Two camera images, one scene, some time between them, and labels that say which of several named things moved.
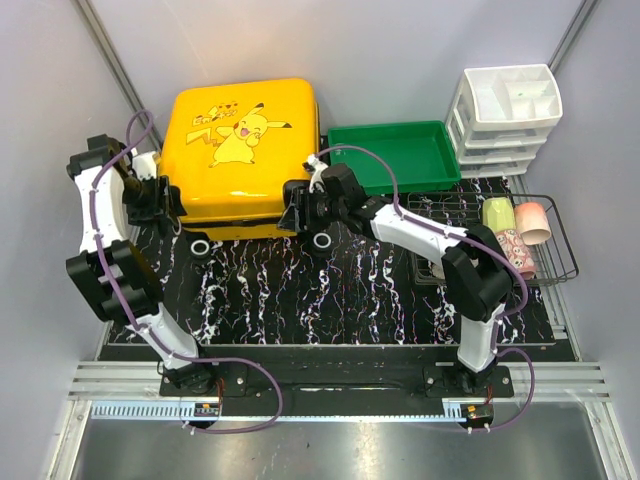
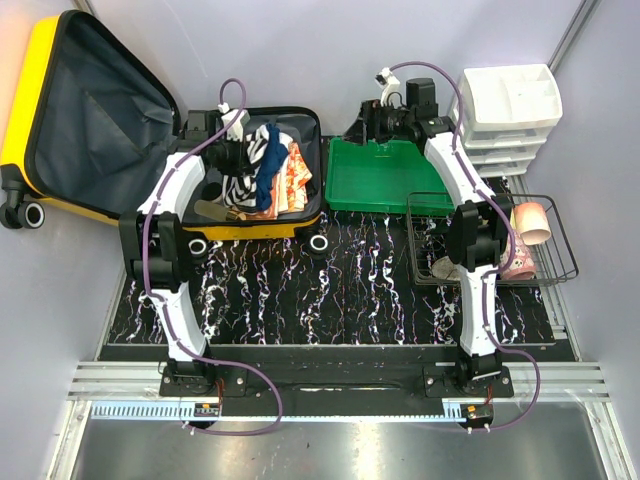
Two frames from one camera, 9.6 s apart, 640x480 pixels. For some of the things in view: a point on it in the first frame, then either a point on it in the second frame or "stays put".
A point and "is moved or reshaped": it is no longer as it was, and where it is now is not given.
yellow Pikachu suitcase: [229, 149] is moved or reshaped
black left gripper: [160, 206] → [242, 166]
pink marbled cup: [532, 223] stays put
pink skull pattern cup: [513, 242] stays put
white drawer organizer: [500, 115] stays put
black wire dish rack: [555, 259] stays put
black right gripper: [294, 220] → [367, 127]
